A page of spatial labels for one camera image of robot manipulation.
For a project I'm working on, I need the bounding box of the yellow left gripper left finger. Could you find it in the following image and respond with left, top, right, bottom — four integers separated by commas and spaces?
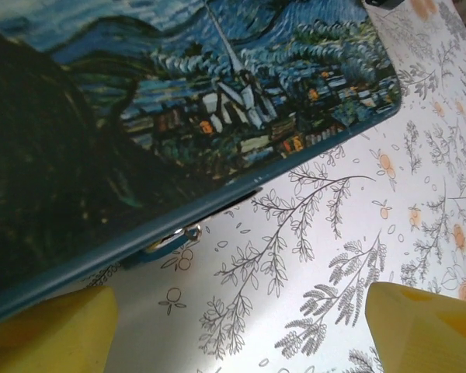
0, 285, 120, 373

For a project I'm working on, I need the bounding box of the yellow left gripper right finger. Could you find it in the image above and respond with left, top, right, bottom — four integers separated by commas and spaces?
366, 281, 466, 373

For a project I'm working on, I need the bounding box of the starry night painted tin box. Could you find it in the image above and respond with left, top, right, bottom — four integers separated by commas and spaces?
0, 0, 404, 329

